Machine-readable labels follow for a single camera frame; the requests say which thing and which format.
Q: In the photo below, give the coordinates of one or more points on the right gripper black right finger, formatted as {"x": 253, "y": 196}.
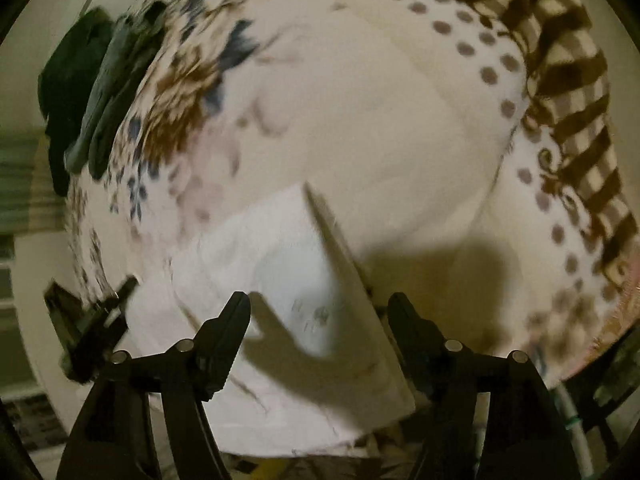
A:
{"x": 491, "y": 418}

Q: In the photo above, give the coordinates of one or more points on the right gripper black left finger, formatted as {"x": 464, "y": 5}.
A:
{"x": 112, "y": 437}

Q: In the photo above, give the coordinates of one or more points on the white pants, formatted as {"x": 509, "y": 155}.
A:
{"x": 315, "y": 371}

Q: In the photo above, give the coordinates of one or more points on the dark green blanket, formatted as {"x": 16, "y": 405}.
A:
{"x": 65, "y": 84}

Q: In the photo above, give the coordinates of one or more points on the folded blue jeans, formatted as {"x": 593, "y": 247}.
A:
{"x": 134, "y": 44}

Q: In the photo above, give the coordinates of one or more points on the floral bed blanket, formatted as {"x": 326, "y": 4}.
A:
{"x": 462, "y": 147}

